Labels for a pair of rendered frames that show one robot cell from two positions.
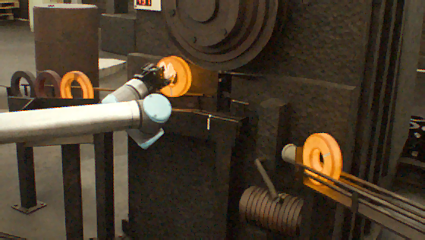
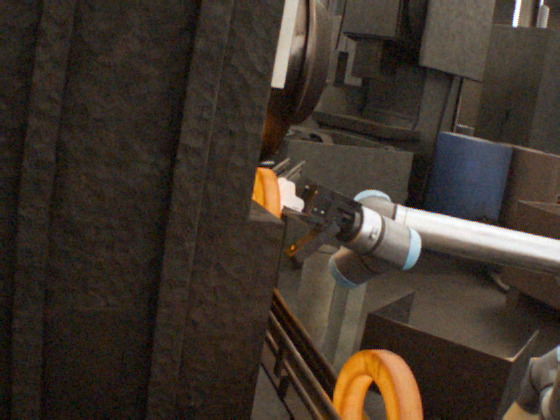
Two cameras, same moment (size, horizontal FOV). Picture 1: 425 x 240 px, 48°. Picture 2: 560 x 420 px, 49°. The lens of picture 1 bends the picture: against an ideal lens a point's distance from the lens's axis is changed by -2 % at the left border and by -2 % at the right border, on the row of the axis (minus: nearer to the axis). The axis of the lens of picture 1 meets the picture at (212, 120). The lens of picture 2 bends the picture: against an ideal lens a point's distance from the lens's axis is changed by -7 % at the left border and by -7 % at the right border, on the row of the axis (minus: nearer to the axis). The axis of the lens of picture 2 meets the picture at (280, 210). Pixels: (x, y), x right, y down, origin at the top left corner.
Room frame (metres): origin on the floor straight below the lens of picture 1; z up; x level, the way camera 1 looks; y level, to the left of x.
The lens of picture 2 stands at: (2.80, 0.92, 1.08)
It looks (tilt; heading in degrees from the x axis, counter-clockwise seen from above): 12 degrees down; 217
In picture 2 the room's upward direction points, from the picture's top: 10 degrees clockwise
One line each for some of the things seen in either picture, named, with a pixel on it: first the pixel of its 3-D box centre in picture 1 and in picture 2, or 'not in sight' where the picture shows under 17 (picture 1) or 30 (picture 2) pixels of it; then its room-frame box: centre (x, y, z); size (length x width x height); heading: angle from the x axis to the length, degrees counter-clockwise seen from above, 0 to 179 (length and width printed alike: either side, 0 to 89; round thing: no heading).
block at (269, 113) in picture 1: (272, 134); not in sight; (1.64, -0.21, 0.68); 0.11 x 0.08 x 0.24; 149
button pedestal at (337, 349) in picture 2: not in sight; (347, 301); (0.77, -0.22, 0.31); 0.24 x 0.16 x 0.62; 59
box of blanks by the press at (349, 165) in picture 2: not in sight; (304, 189); (-0.61, -1.46, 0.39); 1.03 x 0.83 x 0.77; 164
